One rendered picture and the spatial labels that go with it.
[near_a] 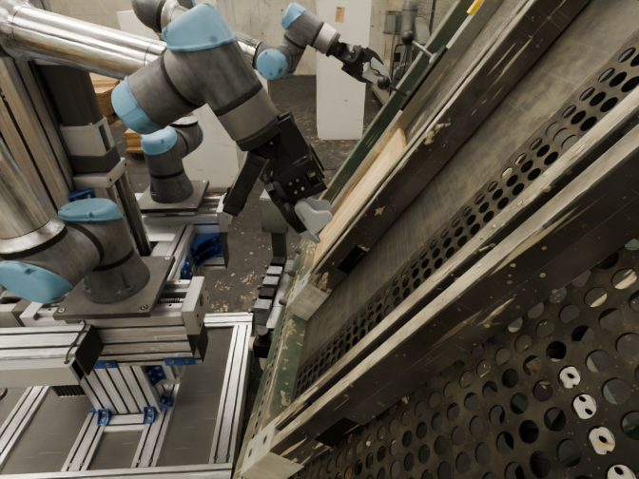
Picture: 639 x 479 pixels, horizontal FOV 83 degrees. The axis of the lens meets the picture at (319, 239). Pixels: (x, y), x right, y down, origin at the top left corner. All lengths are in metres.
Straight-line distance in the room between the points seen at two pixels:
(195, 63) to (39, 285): 0.53
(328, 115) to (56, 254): 4.34
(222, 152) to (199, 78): 3.07
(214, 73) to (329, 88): 4.39
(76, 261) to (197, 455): 1.01
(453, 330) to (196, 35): 0.43
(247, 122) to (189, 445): 1.40
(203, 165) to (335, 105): 2.02
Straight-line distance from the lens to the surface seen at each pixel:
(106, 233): 0.93
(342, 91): 4.88
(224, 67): 0.49
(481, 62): 0.76
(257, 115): 0.50
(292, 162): 0.53
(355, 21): 4.79
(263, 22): 9.18
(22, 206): 0.83
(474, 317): 0.43
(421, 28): 6.65
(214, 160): 3.61
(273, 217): 1.60
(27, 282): 0.86
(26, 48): 0.82
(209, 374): 1.84
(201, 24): 0.49
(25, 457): 1.94
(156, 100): 0.54
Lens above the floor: 1.66
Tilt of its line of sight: 35 degrees down
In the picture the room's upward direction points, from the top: straight up
